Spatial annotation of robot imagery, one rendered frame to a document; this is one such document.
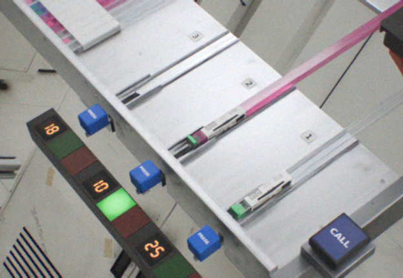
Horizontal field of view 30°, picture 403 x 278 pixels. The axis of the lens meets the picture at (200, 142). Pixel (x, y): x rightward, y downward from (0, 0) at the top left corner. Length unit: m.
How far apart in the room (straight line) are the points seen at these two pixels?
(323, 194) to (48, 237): 0.76
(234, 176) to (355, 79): 2.09
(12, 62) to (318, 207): 1.73
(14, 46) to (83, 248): 1.12
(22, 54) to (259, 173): 1.66
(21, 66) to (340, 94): 1.22
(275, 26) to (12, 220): 1.83
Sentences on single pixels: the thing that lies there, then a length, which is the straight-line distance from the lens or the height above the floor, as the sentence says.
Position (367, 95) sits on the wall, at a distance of 2.91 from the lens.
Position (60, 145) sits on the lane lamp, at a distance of 0.93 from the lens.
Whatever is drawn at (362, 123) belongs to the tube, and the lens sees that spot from 0.91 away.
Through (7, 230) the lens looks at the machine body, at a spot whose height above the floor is 0.19.
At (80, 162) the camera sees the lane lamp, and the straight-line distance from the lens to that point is 0.91.
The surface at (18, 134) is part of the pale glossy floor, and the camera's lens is 2.35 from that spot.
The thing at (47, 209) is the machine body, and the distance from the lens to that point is 1.49.
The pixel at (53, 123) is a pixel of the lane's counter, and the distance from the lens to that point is 0.96.
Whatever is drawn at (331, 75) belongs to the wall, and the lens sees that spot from 2.98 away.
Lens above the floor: 1.07
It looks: 21 degrees down
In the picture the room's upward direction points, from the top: 32 degrees clockwise
